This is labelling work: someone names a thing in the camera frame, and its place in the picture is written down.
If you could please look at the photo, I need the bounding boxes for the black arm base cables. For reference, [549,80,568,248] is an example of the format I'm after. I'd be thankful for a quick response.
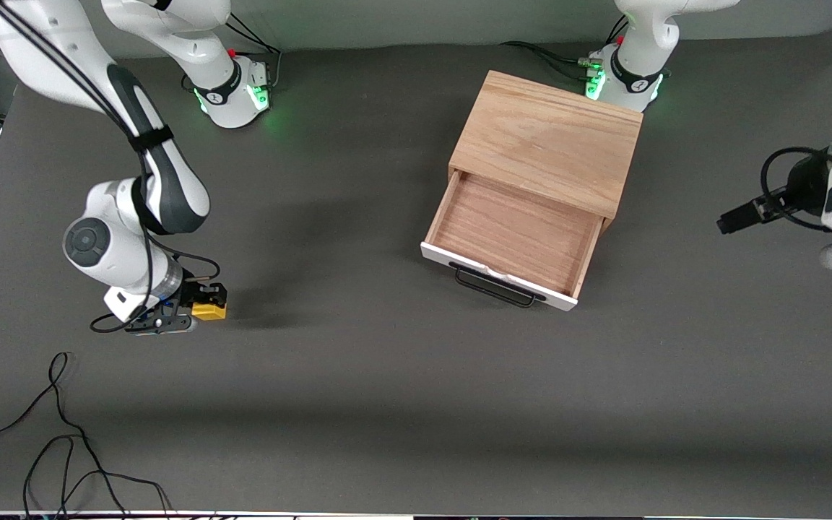
[217,14,284,92]
[500,18,630,84]

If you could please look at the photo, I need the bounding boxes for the wooden cabinet box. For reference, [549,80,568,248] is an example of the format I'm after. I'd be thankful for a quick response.
[448,70,644,233]

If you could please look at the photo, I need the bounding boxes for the black right arm base cables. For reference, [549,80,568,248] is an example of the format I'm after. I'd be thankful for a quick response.
[217,14,284,92]

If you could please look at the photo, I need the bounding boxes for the thin black loose cable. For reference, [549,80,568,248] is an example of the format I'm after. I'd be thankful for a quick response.
[0,352,175,520]

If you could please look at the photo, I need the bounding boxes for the black left arm base cables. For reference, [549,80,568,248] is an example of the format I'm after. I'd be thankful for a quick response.
[500,18,630,84]

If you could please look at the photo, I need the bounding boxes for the black arm wrist cable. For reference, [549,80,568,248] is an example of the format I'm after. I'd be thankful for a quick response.
[0,0,222,334]
[760,147,832,233]

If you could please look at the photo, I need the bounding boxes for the grey table cover cloth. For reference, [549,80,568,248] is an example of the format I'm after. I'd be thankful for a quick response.
[0,29,832,516]

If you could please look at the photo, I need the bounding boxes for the white-fronted drawer with black handle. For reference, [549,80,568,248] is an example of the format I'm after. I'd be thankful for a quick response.
[420,170,605,312]

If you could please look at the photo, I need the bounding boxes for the black right arm wrist cable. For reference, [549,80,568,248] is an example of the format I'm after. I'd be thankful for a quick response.
[0,0,222,334]

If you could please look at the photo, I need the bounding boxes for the black left arm wrist cable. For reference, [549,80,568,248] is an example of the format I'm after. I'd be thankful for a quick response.
[760,147,832,233]

